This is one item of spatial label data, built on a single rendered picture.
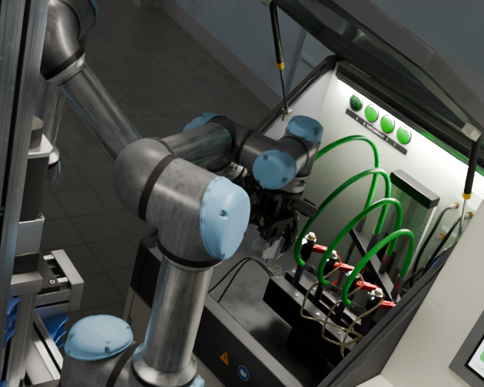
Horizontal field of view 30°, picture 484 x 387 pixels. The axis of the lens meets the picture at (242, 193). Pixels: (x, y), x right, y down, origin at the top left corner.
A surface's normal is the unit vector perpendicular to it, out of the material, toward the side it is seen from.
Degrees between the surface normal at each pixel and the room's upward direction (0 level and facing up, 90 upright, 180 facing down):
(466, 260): 76
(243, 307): 0
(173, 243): 94
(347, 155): 90
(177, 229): 96
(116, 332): 7
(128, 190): 81
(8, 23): 90
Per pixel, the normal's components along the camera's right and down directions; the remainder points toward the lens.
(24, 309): 0.51, 0.56
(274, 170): -0.43, 0.39
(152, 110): 0.24, -0.82
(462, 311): -0.66, 0.00
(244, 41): -0.83, 0.11
